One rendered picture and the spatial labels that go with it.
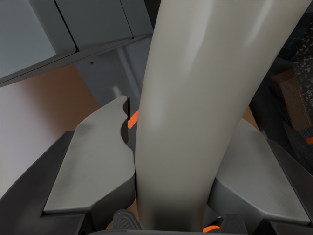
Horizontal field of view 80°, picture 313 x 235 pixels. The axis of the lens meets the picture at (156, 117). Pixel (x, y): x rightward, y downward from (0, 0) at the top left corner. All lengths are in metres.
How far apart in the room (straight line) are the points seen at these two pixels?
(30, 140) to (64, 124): 0.40
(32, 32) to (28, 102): 1.35
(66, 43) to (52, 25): 0.03
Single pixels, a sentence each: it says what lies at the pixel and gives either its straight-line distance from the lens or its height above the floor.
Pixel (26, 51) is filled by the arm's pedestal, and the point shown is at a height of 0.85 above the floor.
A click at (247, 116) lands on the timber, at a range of 1.13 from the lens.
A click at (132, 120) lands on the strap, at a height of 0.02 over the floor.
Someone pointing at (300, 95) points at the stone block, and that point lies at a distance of 0.63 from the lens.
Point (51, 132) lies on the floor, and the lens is 1.71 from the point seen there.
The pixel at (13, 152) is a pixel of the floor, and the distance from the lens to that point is 2.12.
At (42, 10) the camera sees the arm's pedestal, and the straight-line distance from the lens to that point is 0.37.
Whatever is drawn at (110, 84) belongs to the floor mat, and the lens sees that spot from 1.26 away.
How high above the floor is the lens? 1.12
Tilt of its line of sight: 62 degrees down
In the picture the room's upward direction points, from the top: 159 degrees counter-clockwise
